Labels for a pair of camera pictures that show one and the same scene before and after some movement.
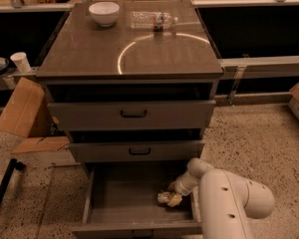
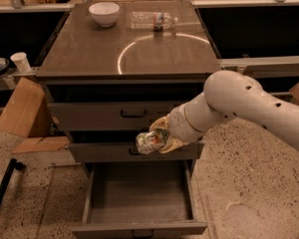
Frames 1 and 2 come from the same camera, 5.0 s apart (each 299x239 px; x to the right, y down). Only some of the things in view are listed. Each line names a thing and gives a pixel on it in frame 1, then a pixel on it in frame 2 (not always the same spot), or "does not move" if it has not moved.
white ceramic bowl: [105, 13] does not move
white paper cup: [21, 60] does not move
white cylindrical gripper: [181, 187] to [177, 124]
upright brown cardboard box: [28, 111] does not move
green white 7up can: [163, 197] to [150, 142]
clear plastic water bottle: [151, 20] does not move
